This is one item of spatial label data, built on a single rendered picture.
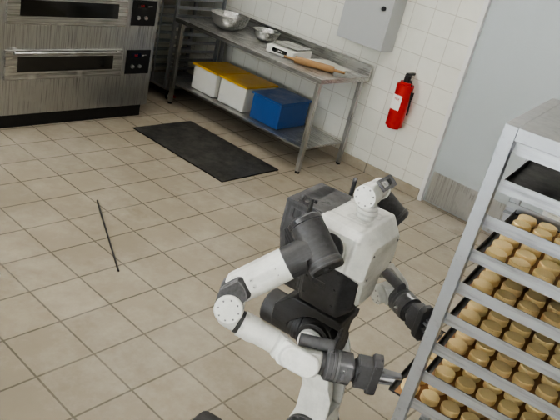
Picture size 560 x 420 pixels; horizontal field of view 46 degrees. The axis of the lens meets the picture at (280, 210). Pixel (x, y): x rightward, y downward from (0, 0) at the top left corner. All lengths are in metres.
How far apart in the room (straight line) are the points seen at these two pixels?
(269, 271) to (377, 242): 0.33
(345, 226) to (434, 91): 4.16
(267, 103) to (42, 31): 2.02
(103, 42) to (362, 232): 4.47
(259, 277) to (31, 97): 4.29
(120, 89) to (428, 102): 2.76
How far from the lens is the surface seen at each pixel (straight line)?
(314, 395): 2.17
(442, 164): 5.96
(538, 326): 1.61
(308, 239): 1.70
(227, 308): 1.72
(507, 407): 1.77
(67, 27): 5.78
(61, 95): 5.93
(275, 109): 6.11
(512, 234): 1.54
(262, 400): 3.27
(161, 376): 3.28
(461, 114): 5.83
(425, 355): 1.69
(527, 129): 1.47
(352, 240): 1.79
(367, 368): 1.81
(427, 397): 1.83
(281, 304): 2.07
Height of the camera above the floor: 2.13
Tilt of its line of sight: 25 degrees down
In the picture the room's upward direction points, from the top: 14 degrees clockwise
